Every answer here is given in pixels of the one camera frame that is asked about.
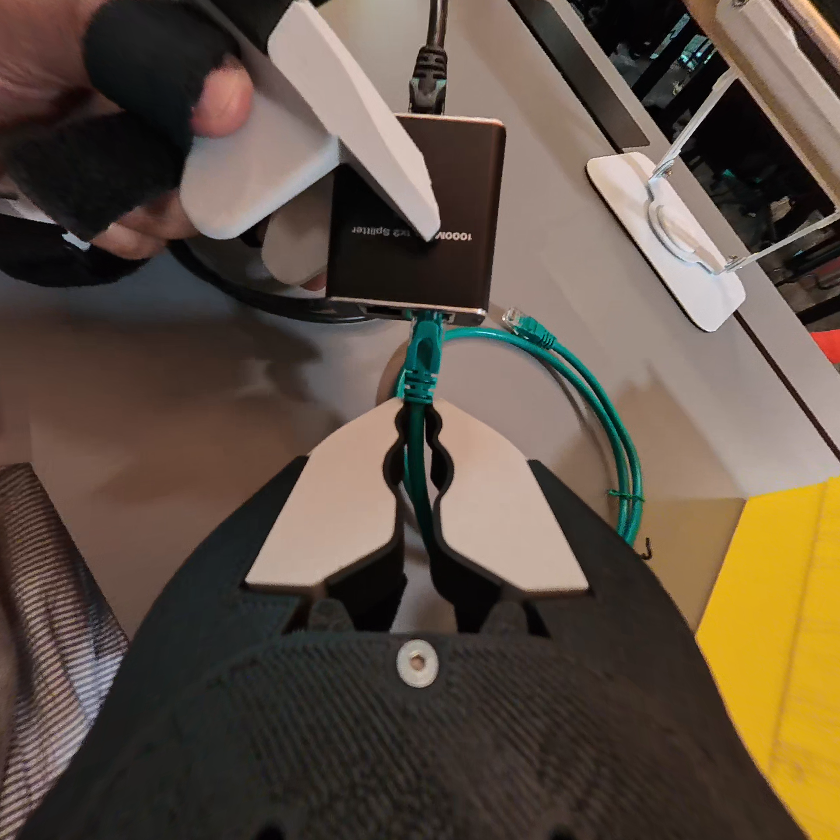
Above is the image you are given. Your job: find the silver laptop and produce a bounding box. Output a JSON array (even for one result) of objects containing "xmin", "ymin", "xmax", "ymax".
[{"xmin": 712, "ymin": 0, "xmax": 840, "ymax": 204}]

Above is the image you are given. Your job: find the black board with brown edge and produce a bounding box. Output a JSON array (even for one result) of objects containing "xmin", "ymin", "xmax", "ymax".
[{"xmin": 682, "ymin": 0, "xmax": 840, "ymax": 67}]

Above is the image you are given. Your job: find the person's left hand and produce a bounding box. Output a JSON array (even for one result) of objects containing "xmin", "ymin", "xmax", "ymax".
[{"xmin": 0, "ymin": 0, "xmax": 257, "ymax": 261}]

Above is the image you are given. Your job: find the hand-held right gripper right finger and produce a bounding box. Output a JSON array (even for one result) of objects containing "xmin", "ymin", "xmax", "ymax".
[{"xmin": 423, "ymin": 395, "xmax": 592, "ymax": 601}]

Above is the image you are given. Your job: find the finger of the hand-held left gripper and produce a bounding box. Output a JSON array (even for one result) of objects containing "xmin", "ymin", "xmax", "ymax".
[
  {"xmin": 261, "ymin": 184, "xmax": 334, "ymax": 291},
  {"xmin": 268, "ymin": 0, "xmax": 442, "ymax": 244}
]

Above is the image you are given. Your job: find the black network cable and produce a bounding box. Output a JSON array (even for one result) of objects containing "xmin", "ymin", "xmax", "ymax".
[{"xmin": 167, "ymin": 0, "xmax": 454, "ymax": 324}]

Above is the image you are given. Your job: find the black network splitter box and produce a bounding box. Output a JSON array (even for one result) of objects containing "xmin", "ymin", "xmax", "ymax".
[{"xmin": 325, "ymin": 113, "xmax": 508, "ymax": 327}]

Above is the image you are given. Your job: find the yellow plastic bin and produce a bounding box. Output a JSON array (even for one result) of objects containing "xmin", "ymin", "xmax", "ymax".
[{"xmin": 694, "ymin": 476, "xmax": 840, "ymax": 840}]

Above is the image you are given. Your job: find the black desk mat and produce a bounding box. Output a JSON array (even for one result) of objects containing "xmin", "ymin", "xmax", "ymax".
[{"xmin": 508, "ymin": 0, "xmax": 651, "ymax": 149}]

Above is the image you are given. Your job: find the green network cable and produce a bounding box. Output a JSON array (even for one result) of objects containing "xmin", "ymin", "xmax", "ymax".
[{"xmin": 392, "ymin": 305, "xmax": 645, "ymax": 560}]

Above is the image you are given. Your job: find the grey striped cloth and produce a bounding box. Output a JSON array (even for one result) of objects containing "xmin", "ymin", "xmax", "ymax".
[{"xmin": 0, "ymin": 462, "xmax": 130, "ymax": 840}]

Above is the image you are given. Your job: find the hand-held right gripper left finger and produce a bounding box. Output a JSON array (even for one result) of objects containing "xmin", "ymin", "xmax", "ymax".
[{"xmin": 243, "ymin": 397, "xmax": 421, "ymax": 592}]

